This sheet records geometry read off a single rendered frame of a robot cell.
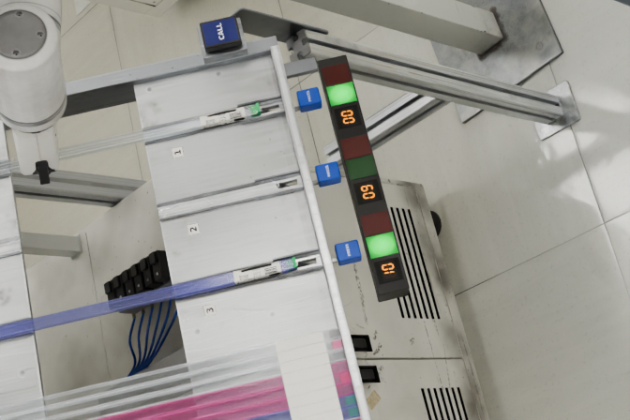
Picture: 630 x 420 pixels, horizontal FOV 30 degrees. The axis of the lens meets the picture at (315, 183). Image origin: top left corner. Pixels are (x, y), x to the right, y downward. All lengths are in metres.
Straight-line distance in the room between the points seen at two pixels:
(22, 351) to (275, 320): 0.32
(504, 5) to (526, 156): 0.29
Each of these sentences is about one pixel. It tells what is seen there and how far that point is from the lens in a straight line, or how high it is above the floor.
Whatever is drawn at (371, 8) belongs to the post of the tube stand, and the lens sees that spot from 2.01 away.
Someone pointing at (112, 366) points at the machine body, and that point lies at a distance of 2.00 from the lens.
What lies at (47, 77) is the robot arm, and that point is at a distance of 1.32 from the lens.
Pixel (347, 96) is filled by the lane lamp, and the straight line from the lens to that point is 1.58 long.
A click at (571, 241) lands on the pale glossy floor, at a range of 2.12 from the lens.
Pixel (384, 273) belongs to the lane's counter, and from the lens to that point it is 1.49.
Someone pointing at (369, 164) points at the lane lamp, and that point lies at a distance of 1.54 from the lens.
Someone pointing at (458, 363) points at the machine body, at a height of 0.11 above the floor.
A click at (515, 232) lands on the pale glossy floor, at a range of 2.19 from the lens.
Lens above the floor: 1.76
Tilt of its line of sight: 44 degrees down
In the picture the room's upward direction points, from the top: 82 degrees counter-clockwise
